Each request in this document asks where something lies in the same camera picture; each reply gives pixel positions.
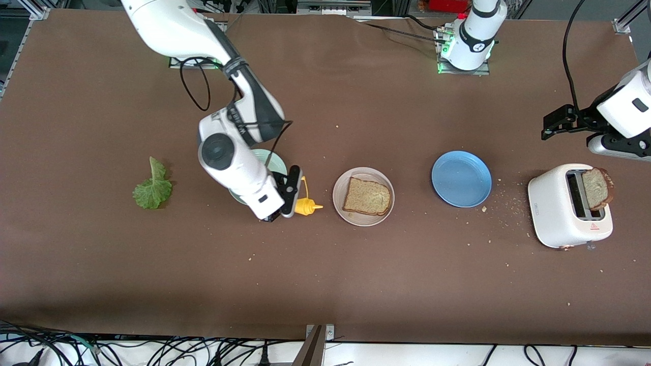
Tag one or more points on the green lettuce leaf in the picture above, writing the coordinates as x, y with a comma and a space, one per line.
152, 193

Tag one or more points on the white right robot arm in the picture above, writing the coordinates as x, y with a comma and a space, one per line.
168, 25

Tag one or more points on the yellow mustard squeeze bottle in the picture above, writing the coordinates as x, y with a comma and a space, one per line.
305, 206

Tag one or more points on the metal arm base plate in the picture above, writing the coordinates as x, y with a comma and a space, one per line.
175, 63
483, 72

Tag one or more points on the small metal bracket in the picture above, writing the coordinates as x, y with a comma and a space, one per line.
329, 333

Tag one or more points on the beige plate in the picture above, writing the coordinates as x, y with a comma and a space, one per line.
363, 221

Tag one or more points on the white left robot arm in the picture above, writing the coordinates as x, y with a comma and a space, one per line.
473, 35

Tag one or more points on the brown crust bread slice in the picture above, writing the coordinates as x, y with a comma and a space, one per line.
597, 190
366, 197

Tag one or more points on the brown table cover sheet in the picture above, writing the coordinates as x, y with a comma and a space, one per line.
325, 284

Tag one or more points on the aluminium frame profile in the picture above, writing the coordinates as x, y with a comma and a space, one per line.
22, 51
623, 23

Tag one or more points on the grey power strip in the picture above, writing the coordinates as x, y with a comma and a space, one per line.
333, 7

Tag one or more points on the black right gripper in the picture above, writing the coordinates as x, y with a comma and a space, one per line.
273, 216

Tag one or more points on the blue plate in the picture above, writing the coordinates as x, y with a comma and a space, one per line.
462, 179

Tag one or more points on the pale green plate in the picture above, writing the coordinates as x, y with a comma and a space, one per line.
274, 160

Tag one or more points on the grey metal pole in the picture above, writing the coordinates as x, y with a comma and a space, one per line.
307, 351

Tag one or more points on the red box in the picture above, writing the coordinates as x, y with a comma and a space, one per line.
447, 5

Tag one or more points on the white toaster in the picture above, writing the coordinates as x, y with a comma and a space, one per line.
552, 213

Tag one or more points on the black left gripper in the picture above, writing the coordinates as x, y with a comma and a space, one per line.
585, 117

